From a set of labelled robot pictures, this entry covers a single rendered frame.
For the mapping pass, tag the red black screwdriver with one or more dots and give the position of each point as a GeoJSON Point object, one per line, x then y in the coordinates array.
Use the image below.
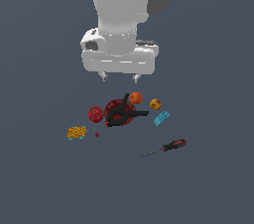
{"type": "Point", "coordinates": [172, 145]}

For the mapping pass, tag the orange fruit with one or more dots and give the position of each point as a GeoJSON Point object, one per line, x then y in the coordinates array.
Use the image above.
{"type": "Point", "coordinates": [136, 97]}

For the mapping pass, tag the cyan toy brick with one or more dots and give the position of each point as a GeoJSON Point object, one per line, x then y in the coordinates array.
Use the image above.
{"type": "Point", "coordinates": [161, 118]}

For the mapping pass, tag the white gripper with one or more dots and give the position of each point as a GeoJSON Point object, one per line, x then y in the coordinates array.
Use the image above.
{"type": "Point", "coordinates": [118, 62]}

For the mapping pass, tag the red round plate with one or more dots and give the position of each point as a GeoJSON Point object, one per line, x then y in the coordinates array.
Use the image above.
{"type": "Point", "coordinates": [113, 106]}

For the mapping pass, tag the orange spotted sponge block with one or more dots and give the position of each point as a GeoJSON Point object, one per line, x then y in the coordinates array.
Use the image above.
{"type": "Point", "coordinates": [76, 132]}

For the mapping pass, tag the red apple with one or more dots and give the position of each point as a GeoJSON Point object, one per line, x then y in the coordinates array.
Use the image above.
{"type": "Point", "coordinates": [96, 114]}

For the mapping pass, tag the small red marble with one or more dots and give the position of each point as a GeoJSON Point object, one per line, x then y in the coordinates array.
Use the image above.
{"type": "Point", "coordinates": [97, 134]}

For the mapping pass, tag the black spring clamp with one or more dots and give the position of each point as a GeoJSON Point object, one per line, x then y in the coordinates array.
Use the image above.
{"type": "Point", "coordinates": [120, 114]}

